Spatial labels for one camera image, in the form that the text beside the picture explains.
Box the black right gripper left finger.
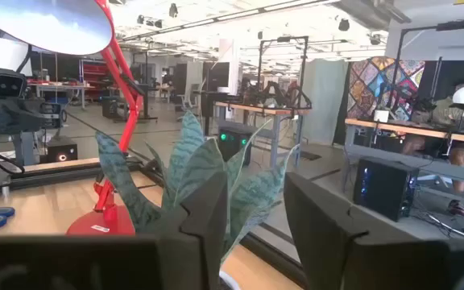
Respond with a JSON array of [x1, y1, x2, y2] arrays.
[[0, 171, 229, 290]]

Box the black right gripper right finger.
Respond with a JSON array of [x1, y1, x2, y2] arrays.
[[283, 172, 464, 290]]

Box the red desk lamp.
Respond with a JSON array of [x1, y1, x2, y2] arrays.
[[0, 0, 152, 237]]

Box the white cluttered table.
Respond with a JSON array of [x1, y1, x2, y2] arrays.
[[26, 78, 96, 110]]

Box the small black computer tower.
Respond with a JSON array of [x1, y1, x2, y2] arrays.
[[46, 135, 79, 164]]

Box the large black computer tower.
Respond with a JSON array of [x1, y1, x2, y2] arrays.
[[352, 155, 420, 223]]

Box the red shelving unit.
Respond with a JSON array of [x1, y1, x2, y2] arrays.
[[79, 59, 112, 102]]

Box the white plant pot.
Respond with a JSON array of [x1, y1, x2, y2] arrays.
[[218, 270, 242, 290]]

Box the white cup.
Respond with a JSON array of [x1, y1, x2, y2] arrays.
[[372, 108, 391, 124]]

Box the green snake plant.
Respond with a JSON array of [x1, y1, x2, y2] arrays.
[[94, 110, 301, 263]]

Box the computer tower with green lights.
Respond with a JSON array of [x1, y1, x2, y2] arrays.
[[217, 125, 253, 167]]

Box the pale green curtain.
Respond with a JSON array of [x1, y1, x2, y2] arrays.
[[300, 58, 350, 146]]

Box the wooden workbench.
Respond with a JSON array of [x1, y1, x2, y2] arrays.
[[214, 100, 312, 169]]

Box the colourful patchwork quilt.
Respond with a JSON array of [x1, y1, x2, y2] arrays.
[[346, 56, 426, 122]]

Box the background black robot arms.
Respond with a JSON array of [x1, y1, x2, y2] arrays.
[[242, 78, 312, 110]]

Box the person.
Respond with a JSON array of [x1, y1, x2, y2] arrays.
[[400, 80, 464, 217]]

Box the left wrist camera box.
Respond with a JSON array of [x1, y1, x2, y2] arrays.
[[0, 66, 28, 100]]

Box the black table frame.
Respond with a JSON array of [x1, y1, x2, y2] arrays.
[[0, 156, 309, 289]]

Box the wooden desk with grey frame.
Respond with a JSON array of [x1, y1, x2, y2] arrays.
[[343, 118, 464, 234]]

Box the black camera stand frame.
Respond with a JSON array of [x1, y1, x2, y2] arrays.
[[257, 35, 310, 110]]

